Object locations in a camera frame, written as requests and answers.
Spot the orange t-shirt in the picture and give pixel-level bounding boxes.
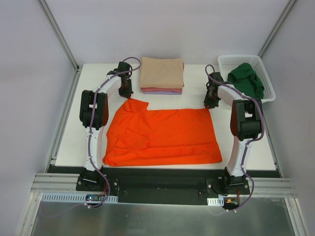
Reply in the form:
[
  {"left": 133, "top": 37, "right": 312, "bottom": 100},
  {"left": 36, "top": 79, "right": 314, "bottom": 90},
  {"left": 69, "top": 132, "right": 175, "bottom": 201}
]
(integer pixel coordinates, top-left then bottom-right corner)
[{"left": 103, "top": 99, "right": 222, "bottom": 167}]

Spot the folded pink t-shirt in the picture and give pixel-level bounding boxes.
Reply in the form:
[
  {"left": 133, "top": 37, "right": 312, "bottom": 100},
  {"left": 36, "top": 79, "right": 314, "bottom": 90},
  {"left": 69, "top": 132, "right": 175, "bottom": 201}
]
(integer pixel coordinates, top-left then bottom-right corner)
[{"left": 140, "top": 88, "right": 183, "bottom": 92}]

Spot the folded purple t-shirt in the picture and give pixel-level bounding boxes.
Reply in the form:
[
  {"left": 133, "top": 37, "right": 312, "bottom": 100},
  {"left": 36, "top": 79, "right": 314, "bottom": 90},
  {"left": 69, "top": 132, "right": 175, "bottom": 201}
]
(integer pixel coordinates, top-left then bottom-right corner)
[{"left": 143, "top": 91, "right": 182, "bottom": 95}]

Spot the left aluminium frame post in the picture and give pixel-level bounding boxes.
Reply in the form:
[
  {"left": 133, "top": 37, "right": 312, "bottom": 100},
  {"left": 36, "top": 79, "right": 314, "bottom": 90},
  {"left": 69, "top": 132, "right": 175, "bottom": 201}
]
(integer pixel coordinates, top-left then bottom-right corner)
[{"left": 36, "top": 0, "right": 83, "bottom": 72}]

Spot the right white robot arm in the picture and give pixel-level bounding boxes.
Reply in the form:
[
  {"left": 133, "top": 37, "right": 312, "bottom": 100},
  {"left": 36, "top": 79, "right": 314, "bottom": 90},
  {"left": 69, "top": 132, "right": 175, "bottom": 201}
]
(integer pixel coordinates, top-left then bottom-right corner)
[{"left": 204, "top": 72, "right": 264, "bottom": 196}]

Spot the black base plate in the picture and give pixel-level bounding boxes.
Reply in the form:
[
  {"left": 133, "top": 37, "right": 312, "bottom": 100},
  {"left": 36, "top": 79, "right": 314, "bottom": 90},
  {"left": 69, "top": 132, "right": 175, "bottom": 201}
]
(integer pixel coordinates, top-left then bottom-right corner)
[{"left": 75, "top": 166, "right": 256, "bottom": 205}]

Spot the right white cable duct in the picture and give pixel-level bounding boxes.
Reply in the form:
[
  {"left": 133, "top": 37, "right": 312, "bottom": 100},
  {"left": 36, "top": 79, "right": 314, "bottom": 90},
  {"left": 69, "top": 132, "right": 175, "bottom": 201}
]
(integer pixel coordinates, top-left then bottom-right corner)
[{"left": 207, "top": 197, "right": 224, "bottom": 207}]

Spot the right aluminium frame post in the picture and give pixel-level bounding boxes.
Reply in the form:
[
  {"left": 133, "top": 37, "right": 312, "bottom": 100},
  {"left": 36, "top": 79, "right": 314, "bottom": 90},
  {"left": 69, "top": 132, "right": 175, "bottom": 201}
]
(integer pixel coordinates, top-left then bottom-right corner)
[{"left": 257, "top": 0, "right": 299, "bottom": 58}]

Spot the aluminium frame post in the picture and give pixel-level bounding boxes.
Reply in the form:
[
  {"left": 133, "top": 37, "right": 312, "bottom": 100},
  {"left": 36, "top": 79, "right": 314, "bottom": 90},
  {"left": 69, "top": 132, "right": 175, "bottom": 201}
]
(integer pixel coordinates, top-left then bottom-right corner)
[
  {"left": 36, "top": 0, "right": 83, "bottom": 72},
  {"left": 257, "top": 0, "right": 299, "bottom": 58}
]

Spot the left white cable duct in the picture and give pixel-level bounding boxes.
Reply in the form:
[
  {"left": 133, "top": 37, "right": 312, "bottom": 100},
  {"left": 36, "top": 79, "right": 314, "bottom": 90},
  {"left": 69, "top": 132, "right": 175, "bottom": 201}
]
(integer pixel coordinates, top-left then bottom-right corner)
[{"left": 41, "top": 193, "right": 118, "bottom": 204}]

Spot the green t-shirt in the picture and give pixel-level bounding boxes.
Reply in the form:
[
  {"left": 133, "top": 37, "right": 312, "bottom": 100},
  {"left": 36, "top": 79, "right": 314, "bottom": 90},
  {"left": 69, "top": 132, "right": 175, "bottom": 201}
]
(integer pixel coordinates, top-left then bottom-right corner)
[{"left": 227, "top": 63, "right": 264, "bottom": 99}]

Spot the white cable duct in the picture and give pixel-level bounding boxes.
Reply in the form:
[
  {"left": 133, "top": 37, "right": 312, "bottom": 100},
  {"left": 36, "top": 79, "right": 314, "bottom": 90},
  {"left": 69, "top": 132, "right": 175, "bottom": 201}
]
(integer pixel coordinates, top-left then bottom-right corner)
[
  {"left": 41, "top": 193, "right": 118, "bottom": 204},
  {"left": 207, "top": 197, "right": 224, "bottom": 207}
]

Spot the white plastic basket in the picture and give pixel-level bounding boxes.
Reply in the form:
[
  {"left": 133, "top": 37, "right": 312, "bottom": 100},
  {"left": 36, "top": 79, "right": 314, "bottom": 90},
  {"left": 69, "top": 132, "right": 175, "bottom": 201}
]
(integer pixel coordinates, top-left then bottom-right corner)
[{"left": 218, "top": 54, "right": 276, "bottom": 103}]

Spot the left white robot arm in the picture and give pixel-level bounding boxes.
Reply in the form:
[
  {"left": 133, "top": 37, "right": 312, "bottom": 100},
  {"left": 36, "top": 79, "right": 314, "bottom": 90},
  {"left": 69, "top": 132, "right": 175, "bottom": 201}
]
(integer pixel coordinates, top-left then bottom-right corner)
[{"left": 76, "top": 60, "right": 133, "bottom": 191}]

